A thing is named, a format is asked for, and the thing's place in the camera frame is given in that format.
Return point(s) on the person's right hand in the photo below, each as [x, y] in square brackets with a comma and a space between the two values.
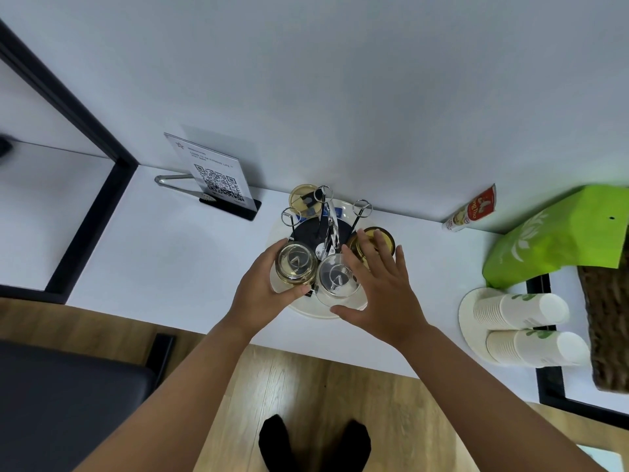
[388, 304]

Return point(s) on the person's left hand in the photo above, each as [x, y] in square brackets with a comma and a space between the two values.
[250, 294]

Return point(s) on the person's left thumb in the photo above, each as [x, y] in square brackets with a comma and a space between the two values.
[294, 291]

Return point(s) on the person's right middle finger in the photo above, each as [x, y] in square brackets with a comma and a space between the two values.
[372, 250]

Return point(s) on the person's right little finger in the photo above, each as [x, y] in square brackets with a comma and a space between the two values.
[402, 262]

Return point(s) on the person's right thumb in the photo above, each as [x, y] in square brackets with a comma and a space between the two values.
[349, 315]

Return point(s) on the glass jar with yellow liquid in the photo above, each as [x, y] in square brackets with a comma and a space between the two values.
[296, 262]

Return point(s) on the person's left forearm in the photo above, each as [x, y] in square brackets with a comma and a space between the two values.
[172, 403]

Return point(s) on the person's right forearm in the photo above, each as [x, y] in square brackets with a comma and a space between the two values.
[491, 407]

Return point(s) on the glass jar with gold lid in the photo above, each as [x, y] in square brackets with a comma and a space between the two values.
[386, 243]

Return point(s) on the round white tray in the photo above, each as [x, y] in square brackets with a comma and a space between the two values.
[314, 309]

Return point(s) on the clear glass jar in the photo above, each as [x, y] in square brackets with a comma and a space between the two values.
[334, 280]

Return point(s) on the metal condiment caddy rack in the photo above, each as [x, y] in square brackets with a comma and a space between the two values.
[314, 233]

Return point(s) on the white paper plate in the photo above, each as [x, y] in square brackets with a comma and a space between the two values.
[467, 314]

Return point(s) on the red and yellow tube packet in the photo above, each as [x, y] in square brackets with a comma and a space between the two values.
[471, 210]

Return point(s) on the open glass jar with spoon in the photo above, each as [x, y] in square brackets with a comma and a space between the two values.
[300, 199]

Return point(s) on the stack of white paper cups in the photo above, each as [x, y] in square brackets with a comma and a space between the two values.
[535, 346]
[521, 309]

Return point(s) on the person's right foot black sock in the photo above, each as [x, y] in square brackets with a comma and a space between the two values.
[350, 447]

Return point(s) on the person's foot black sock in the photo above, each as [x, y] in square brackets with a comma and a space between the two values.
[350, 447]
[277, 444]

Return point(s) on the acrylic sign stand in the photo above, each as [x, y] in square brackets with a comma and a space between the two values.
[216, 171]

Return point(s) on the person's left foot black sock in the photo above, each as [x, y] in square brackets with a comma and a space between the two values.
[277, 444]

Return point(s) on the green paper bag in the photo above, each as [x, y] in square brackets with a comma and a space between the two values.
[555, 235]

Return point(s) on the metal tongs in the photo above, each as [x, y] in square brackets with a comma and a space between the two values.
[169, 180]

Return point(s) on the brown wicker basket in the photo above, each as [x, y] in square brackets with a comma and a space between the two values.
[607, 329]

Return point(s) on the black chair seat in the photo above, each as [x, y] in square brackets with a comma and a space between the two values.
[69, 407]

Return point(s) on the black table frame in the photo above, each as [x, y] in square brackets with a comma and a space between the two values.
[553, 388]

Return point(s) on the black metal frame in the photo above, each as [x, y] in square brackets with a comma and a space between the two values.
[93, 206]

